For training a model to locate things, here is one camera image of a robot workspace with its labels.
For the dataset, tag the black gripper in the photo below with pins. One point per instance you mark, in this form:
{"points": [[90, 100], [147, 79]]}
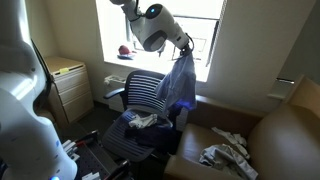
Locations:
{"points": [[186, 50]]}

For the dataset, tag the blue cloth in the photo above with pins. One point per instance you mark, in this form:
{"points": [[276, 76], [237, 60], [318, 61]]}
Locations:
{"points": [[178, 86]]}

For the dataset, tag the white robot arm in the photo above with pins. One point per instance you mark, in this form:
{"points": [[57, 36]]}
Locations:
{"points": [[29, 143]]}

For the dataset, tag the small white cloth on chair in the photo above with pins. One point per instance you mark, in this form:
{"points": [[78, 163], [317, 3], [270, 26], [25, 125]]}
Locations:
{"points": [[142, 122]]}

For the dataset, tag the dark cloth on chair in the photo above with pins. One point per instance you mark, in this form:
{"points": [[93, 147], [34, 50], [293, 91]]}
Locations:
{"points": [[160, 137]]}

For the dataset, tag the white sock on couch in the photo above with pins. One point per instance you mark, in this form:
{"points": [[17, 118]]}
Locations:
{"points": [[235, 139]]}

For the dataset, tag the white cloth on couch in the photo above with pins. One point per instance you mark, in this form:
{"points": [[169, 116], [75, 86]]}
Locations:
{"points": [[223, 158]]}

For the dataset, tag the tan leather couch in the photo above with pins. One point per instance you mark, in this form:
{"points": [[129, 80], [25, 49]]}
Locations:
{"points": [[283, 144]]}

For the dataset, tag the red cap on windowsill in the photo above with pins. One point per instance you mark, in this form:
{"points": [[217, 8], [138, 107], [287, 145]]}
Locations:
{"points": [[125, 53]]}

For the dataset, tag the black slatted office chair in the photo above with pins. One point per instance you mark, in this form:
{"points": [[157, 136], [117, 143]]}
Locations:
{"points": [[138, 97]]}

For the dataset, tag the light wood drawer cabinet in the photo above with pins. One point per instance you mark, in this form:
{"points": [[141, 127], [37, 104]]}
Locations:
{"points": [[70, 98]]}

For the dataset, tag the yellow sticky note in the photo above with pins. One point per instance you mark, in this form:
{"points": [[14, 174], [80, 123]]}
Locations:
{"points": [[63, 70]]}

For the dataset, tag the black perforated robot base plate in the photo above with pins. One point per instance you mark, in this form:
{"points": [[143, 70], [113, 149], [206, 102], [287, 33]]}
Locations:
{"points": [[93, 162]]}

